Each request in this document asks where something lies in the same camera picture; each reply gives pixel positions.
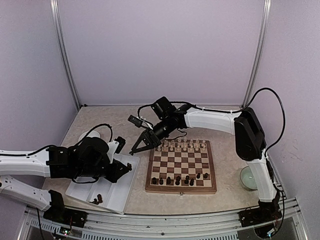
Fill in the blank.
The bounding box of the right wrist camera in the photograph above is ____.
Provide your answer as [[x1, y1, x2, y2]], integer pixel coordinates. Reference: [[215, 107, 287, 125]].
[[127, 115, 154, 130]]

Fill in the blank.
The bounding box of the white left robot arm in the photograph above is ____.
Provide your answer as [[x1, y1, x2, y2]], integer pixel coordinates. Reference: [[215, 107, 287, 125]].
[[0, 137, 132, 223]]

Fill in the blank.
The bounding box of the left aluminium corner post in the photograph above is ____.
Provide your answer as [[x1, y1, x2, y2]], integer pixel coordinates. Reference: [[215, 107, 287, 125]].
[[50, 0, 82, 111]]

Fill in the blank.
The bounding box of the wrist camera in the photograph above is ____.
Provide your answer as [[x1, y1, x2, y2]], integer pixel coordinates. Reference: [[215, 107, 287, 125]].
[[127, 115, 154, 130], [107, 136, 126, 163]]

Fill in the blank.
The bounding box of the red white bowl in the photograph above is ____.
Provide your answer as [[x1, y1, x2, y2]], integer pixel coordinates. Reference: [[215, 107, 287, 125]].
[[78, 130, 101, 143]]

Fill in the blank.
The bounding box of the dark chess pieces lower pile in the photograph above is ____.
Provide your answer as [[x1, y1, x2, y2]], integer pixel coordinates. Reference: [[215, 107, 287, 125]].
[[91, 194, 103, 205]]

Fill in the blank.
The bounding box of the white plastic divided tray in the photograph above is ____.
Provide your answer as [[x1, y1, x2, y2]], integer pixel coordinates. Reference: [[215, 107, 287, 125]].
[[65, 154, 140, 215]]

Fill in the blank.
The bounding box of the wooden chess board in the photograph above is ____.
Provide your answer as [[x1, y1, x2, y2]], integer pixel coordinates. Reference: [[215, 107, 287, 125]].
[[145, 140, 217, 195]]

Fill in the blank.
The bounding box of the row of white chess pieces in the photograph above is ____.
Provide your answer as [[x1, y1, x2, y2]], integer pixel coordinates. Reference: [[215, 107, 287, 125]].
[[155, 137, 210, 153]]

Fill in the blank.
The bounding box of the pale green glass bowl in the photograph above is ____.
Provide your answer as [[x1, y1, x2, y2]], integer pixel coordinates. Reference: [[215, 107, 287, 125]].
[[239, 166, 258, 191]]

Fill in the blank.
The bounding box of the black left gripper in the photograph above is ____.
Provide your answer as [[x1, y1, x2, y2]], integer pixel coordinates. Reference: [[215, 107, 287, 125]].
[[76, 159, 129, 183]]

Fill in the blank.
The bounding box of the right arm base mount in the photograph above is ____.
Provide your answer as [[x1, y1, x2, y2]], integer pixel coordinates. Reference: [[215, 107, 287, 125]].
[[238, 193, 283, 227]]

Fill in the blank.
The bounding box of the aluminium front rail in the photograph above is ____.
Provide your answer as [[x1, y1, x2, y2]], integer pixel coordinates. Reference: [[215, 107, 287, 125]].
[[22, 197, 306, 240]]

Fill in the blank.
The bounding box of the aluminium corner post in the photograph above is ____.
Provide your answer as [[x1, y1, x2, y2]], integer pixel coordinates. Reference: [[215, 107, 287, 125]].
[[242, 0, 272, 106], [50, 0, 82, 111]]

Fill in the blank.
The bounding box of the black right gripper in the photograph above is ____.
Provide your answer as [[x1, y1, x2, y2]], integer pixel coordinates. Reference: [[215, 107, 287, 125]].
[[132, 116, 175, 153]]

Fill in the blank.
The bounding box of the black chess piece on board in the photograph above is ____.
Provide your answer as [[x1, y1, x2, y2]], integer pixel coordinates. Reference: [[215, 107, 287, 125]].
[[175, 175, 181, 186], [166, 176, 172, 186]]

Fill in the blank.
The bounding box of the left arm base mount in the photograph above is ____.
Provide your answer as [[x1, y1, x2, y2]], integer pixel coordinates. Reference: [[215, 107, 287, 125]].
[[43, 190, 88, 228]]

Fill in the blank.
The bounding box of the right aluminium corner post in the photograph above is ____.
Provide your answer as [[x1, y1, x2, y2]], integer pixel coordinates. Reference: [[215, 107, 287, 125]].
[[242, 0, 272, 106]]

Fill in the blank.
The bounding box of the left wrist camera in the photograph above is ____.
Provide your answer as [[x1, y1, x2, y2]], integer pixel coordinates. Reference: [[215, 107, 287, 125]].
[[107, 136, 126, 163]]

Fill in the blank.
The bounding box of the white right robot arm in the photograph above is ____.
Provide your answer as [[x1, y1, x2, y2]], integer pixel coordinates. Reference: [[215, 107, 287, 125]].
[[130, 96, 280, 222]]

